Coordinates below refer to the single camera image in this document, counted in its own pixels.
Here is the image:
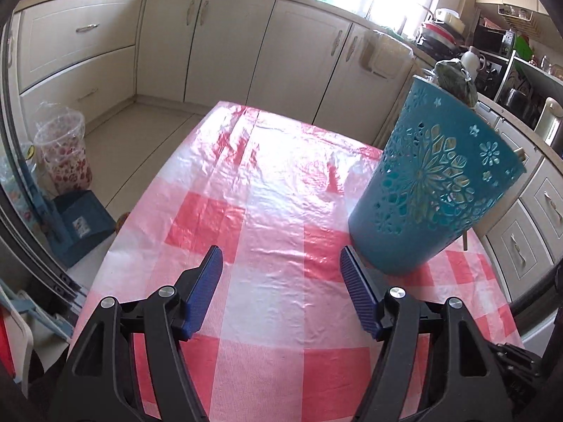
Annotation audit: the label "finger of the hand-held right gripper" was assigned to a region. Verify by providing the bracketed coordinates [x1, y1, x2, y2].
[488, 342, 557, 422]

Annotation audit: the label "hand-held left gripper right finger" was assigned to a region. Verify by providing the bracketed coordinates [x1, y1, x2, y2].
[342, 246, 513, 422]

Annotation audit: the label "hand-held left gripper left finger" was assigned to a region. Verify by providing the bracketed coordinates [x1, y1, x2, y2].
[48, 246, 223, 422]

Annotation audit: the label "blue perforated plastic basket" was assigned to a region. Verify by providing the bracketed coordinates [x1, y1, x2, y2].
[347, 75, 527, 275]

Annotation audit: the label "white appliance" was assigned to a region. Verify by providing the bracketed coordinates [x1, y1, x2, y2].
[514, 264, 563, 348]

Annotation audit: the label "red checked plastic tablecloth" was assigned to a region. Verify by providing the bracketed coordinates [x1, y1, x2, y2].
[72, 101, 524, 422]

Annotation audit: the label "blue box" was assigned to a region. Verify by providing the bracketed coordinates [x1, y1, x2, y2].
[53, 191, 116, 267]

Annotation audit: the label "blue and beige shelf rack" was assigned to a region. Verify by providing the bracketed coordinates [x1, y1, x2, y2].
[0, 281, 71, 396]

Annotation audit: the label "floral waste bin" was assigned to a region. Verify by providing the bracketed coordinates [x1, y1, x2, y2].
[34, 112, 93, 194]

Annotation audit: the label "bag of green vegetables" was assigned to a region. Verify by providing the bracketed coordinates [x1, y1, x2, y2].
[435, 59, 478, 106]

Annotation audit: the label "hanging plastic bag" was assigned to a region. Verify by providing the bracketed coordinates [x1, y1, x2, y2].
[361, 31, 414, 77]

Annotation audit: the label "steel pot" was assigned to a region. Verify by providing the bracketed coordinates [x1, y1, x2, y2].
[504, 88, 529, 113]

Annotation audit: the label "white electric water boiler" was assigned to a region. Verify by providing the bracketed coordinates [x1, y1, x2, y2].
[534, 97, 563, 146]

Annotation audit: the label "cream base cabinets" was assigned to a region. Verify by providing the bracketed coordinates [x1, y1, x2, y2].
[6, 0, 563, 304]

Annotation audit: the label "white thermos jug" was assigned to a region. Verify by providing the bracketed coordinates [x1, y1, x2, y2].
[460, 48, 482, 73]

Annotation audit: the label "white countertop shelf unit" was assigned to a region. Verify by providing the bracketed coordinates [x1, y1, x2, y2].
[493, 50, 563, 119]

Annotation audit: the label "stack of bowls and dishes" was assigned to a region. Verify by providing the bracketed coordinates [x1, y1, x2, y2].
[416, 8, 467, 51]

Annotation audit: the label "black microwave oven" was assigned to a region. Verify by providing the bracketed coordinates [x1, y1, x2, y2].
[473, 24, 515, 56]

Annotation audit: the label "white wire basket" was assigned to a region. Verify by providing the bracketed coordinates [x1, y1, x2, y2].
[497, 4, 535, 23]

